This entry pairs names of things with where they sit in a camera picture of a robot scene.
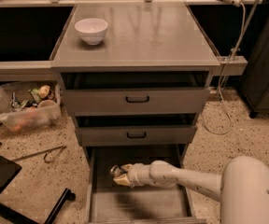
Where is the metal rod with hook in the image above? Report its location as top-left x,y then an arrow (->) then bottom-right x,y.
11,146 -> 66,162

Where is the grey middle drawer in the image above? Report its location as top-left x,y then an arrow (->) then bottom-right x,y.
76,113 -> 196,147

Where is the dark rolling cabinet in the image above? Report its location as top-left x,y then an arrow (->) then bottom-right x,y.
240,0 -> 269,119

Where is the grey drawer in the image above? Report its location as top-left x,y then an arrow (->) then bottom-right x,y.
61,72 -> 209,116
76,113 -> 196,147
85,145 -> 207,224

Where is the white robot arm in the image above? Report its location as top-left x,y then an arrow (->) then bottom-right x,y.
110,156 -> 269,224

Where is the grey top drawer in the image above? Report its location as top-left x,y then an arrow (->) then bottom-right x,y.
61,72 -> 209,116

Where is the clear plastic bin with items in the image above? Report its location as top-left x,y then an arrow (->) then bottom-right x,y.
0,81 -> 62,132

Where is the white ceramic bowl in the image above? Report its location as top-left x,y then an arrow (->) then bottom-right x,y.
75,18 -> 108,45

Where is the white cable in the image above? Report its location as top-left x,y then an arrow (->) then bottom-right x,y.
202,2 -> 247,135

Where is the grey drawer cabinet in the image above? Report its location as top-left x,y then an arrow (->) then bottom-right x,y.
49,2 -> 220,224

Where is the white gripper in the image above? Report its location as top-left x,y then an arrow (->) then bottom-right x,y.
114,163 -> 151,188

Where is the black chair base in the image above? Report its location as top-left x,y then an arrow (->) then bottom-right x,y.
0,155 -> 76,224

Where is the grey bottom drawer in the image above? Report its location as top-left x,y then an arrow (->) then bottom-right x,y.
85,145 -> 207,224

